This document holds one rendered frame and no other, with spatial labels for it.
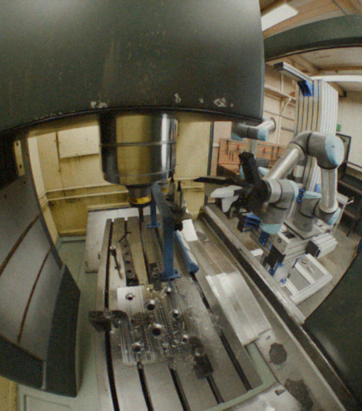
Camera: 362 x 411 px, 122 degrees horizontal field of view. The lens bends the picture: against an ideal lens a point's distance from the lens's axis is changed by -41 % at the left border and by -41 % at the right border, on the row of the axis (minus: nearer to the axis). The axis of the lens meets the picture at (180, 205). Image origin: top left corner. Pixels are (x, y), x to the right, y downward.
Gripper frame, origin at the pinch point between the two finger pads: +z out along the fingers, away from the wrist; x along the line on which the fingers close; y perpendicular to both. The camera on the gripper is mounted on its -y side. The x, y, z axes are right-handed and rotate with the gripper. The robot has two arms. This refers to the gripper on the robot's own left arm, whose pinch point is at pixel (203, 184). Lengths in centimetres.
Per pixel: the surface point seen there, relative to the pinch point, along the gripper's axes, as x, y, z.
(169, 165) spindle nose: -5.8, -5.8, 10.0
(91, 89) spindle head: -12.5, -17.9, 22.4
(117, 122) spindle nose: -7.2, -13.4, 19.3
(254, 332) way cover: -19, 67, -31
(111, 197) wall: 101, 44, 35
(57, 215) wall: 101, 57, 90
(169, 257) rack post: 14.9, 36.0, 3.6
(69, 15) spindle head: -12.5, -31.3, 27.9
